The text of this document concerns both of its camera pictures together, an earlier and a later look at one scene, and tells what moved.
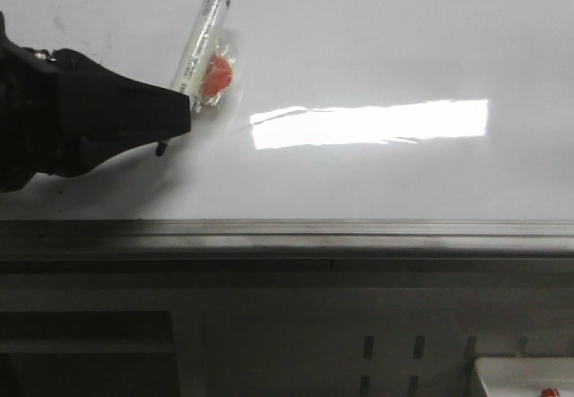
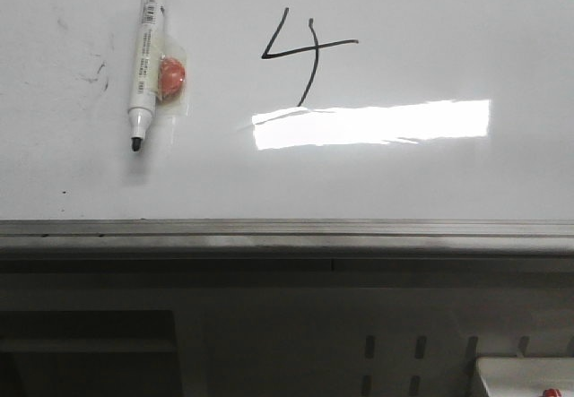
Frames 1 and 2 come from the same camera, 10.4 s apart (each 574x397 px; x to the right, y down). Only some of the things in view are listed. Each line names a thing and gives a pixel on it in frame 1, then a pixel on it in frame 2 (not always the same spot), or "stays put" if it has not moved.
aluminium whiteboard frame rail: [288, 239] stays put
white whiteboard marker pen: [205, 37] → [144, 92]
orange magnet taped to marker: [219, 75] → [171, 78]
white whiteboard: [363, 93] stays put
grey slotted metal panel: [370, 342] stays put
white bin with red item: [526, 375] stays put
